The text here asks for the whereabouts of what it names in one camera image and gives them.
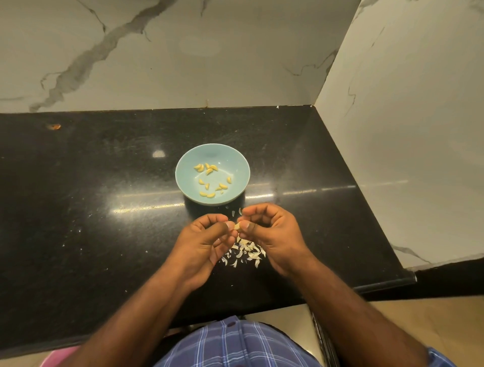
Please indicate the cluster of peeled garlic cloves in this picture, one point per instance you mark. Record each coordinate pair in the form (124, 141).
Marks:
(210, 168)

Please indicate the person's left hand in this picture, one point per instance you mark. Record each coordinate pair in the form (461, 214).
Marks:
(195, 248)

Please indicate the small orange scrap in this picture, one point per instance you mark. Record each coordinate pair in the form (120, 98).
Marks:
(54, 126)

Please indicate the pink plastic bucket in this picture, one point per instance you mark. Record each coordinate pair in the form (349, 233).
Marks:
(59, 357)

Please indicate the pile of garlic skins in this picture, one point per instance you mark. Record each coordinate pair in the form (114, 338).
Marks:
(248, 249)

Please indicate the black cabinet trim strip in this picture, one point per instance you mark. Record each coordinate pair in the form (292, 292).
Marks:
(325, 340)

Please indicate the light blue bowl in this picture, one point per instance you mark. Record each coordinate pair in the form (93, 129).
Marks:
(240, 190)

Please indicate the person's right forearm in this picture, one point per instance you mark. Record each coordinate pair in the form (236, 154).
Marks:
(363, 323)

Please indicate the small garlic clove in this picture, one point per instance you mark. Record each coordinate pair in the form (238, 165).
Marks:
(237, 225)

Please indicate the person's left forearm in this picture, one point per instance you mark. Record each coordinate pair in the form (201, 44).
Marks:
(125, 333)

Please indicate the blue plaid shirt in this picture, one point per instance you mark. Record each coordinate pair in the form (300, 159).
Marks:
(240, 351)

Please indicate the person's right hand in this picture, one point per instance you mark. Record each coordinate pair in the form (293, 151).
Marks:
(281, 236)

